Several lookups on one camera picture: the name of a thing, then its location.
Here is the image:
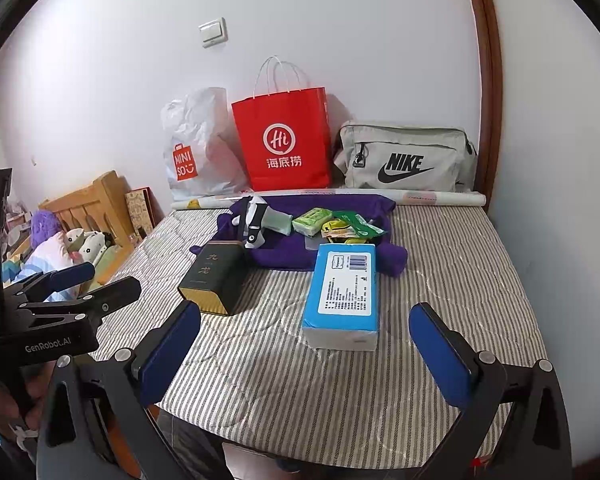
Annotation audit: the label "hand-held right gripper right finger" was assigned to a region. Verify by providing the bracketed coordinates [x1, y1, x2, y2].
[409, 302, 573, 480]

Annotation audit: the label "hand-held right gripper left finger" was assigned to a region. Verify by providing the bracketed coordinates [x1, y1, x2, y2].
[35, 300, 202, 480]

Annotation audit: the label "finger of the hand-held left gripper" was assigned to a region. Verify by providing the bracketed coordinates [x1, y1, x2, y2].
[2, 261, 97, 306]
[17, 276, 142, 328]

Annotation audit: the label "green toothbrush packet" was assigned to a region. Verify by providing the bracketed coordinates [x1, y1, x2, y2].
[322, 210, 386, 241]

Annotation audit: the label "white glove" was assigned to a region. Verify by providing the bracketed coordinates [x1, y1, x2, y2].
[231, 197, 270, 251]

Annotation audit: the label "pale rectangular sponge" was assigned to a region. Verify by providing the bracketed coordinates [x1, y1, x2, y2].
[262, 211, 293, 236]

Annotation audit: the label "green tissue pack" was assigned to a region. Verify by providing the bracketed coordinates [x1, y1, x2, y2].
[291, 208, 333, 236]

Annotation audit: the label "person's left hand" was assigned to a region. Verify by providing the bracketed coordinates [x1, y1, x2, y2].
[0, 382, 48, 458]

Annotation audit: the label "spotted plush toy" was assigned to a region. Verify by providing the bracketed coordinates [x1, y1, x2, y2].
[62, 228, 116, 266]

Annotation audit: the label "purple fluffy plush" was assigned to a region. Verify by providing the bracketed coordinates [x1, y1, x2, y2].
[30, 210, 63, 251]

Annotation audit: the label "wooden headboard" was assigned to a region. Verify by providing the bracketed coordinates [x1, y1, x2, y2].
[39, 170, 136, 248]

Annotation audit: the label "brown patterned book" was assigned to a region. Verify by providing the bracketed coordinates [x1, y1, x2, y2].
[125, 187, 157, 238]

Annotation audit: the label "dark tea tin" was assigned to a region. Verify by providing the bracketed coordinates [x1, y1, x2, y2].
[177, 241, 247, 317]

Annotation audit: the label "person's dark trousers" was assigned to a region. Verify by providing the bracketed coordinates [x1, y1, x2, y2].
[157, 410, 231, 480]

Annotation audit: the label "blue tissue box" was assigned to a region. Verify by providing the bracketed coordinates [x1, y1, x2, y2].
[301, 243, 381, 351]

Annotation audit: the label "purple cloth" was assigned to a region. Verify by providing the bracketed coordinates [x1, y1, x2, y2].
[190, 194, 408, 278]

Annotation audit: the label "rolled printed paper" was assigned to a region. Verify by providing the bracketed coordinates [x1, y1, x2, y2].
[171, 187, 487, 211]

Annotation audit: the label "white plastic shopping bag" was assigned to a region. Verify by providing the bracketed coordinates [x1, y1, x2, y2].
[161, 87, 251, 201]

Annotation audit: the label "grey waist bag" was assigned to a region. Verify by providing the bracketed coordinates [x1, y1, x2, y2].
[333, 121, 479, 192]

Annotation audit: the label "red paper shopping bag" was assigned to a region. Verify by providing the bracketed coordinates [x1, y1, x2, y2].
[231, 56, 333, 192]

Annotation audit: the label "brown wooden door frame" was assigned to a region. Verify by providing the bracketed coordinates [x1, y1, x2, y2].
[460, 0, 503, 201]

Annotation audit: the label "white light switch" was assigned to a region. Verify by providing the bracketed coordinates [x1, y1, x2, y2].
[199, 17, 228, 49]

